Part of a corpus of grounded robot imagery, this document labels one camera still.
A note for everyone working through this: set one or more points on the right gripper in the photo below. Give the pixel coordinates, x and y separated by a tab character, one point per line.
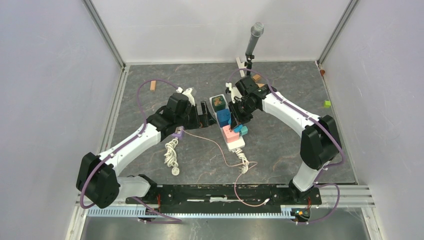
236	118

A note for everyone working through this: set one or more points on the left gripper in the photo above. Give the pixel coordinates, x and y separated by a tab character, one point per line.
202	121

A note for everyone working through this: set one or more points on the purple USB power strip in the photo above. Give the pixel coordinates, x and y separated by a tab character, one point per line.
179	132

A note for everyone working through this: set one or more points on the blue cube socket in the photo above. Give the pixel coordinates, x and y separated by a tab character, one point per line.
223	117

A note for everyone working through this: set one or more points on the dark green cube socket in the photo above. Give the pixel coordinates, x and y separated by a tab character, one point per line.
218	103

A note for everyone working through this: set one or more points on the teal plug adapter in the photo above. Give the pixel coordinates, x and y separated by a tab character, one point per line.
243	130

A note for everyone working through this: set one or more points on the pink cube socket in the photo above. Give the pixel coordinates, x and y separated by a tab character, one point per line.
228	134

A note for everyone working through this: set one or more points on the white multicolour power strip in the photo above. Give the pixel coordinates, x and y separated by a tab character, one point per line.
232	147

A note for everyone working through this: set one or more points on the blue adapter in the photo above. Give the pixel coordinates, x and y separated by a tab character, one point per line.
238	128

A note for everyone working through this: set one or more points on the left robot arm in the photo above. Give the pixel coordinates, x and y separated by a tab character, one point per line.
98	178

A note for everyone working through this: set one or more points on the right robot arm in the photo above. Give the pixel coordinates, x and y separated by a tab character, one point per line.
319	137

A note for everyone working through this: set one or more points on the upper wooden block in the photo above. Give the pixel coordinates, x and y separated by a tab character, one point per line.
257	78

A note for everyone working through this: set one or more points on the black tripod stand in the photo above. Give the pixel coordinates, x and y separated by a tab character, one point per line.
248	63

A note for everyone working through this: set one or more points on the left wooden block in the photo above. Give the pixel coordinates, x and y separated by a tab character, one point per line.
153	85

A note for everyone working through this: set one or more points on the grey microphone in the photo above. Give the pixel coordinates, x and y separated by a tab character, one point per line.
256	31

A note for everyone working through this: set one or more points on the small green cube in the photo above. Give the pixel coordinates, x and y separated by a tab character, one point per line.
327	104

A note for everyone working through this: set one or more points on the white bracket piece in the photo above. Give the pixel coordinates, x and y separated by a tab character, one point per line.
241	66

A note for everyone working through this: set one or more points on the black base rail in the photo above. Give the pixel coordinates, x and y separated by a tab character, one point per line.
227	198

